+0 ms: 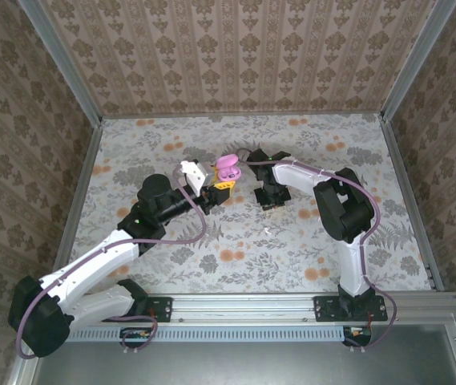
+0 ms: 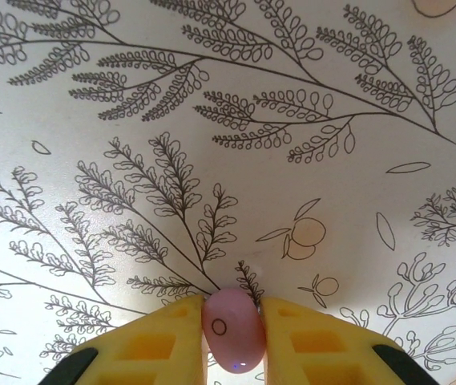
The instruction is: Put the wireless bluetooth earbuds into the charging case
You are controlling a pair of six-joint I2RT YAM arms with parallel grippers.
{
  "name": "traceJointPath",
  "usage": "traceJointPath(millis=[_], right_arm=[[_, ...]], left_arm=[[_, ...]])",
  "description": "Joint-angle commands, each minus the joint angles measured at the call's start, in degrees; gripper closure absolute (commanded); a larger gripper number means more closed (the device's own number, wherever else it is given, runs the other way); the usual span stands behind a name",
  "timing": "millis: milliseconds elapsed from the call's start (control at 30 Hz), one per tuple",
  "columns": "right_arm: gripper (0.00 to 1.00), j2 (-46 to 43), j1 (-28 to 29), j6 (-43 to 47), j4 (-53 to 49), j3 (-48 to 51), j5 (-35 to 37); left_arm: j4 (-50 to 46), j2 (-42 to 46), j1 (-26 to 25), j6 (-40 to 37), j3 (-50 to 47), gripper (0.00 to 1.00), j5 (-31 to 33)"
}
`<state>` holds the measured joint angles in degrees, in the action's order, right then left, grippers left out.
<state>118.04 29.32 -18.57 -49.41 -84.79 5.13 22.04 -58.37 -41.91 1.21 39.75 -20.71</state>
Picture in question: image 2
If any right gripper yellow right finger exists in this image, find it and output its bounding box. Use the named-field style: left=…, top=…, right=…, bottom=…
left=260, top=295, right=431, bottom=385

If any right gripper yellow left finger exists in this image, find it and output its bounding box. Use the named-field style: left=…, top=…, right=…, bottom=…
left=41, top=294, right=207, bottom=385

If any small pink wireless earbud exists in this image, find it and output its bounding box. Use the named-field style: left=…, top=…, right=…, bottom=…
left=202, top=286, right=267, bottom=374

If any floral patterned table cover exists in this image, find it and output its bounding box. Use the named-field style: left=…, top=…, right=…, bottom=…
left=0, top=0, right=456, bottom=385

